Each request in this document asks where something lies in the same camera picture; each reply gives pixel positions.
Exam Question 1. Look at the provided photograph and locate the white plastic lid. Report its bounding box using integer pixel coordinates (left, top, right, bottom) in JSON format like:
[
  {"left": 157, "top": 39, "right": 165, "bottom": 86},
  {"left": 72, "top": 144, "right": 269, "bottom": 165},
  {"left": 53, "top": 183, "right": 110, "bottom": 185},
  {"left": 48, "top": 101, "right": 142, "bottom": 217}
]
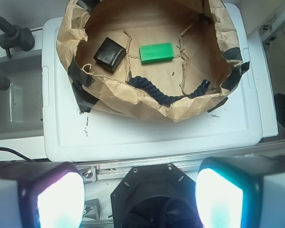
[{"left": 42, "top": 0, "right": 278, "bottom": 162}]

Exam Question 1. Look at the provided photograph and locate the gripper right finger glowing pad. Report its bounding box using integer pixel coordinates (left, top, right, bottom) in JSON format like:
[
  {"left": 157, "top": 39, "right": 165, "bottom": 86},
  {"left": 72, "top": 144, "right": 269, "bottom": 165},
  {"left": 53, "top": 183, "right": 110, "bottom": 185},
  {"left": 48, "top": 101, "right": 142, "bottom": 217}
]
[{"left": 195, "top": 156, "right": 285, "bottom": 228}]

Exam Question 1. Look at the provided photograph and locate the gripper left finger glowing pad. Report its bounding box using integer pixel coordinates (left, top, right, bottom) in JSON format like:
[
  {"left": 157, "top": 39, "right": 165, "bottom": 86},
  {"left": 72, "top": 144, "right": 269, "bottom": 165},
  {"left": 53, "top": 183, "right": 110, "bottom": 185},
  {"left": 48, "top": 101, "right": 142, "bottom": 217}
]
[{"left": 0, "top": 162, "right": 85, "bottom": 228}]

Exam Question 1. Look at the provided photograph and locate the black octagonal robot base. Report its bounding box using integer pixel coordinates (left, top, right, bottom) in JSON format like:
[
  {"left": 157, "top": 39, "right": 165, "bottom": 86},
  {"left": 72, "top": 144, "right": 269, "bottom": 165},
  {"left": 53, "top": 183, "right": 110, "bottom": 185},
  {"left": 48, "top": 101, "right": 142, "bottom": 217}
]
[{"left": 111, "top": 163, "right": 203, "bottom": 228}]

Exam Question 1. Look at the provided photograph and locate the aluminium extrusion rail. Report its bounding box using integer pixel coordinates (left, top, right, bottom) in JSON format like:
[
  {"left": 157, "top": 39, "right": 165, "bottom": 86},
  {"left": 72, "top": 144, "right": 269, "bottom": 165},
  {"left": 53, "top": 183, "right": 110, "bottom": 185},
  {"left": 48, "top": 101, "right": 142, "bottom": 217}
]
[{"left": 75, "top": 139, "right": 285, "bottom": 183}]

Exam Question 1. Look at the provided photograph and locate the brown paper bag nest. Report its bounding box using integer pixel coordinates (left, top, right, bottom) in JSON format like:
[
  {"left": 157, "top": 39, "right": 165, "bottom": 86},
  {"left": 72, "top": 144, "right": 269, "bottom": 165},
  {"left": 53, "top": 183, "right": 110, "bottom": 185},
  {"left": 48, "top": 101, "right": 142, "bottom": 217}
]
[{"left": 57, "top": 0, "right": 250, "bottom": 122}]

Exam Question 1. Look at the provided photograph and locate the dark navy rope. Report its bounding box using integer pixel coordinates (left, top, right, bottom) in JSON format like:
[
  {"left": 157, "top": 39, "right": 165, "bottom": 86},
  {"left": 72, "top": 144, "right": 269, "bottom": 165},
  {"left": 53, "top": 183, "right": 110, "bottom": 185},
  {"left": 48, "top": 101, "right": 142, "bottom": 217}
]
[{"left": 127, "top": 76, "right": 211, "bottom": 106}]

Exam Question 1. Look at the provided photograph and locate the green rectangular block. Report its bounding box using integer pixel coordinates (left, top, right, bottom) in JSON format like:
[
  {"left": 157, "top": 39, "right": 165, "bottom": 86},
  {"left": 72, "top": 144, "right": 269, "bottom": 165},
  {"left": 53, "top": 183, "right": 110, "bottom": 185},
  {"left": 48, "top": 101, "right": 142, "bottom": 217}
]
[{"left": 139, "top": 43, "right": 174, "bottom": 64}]

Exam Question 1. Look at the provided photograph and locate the black box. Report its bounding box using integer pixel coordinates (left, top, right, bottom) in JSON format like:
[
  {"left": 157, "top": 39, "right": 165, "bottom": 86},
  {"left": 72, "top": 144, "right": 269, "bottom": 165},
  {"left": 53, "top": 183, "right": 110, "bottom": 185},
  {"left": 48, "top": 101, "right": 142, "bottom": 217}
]
[{"left": 94, "top": 37, "right": 126, "bottom": 72}]

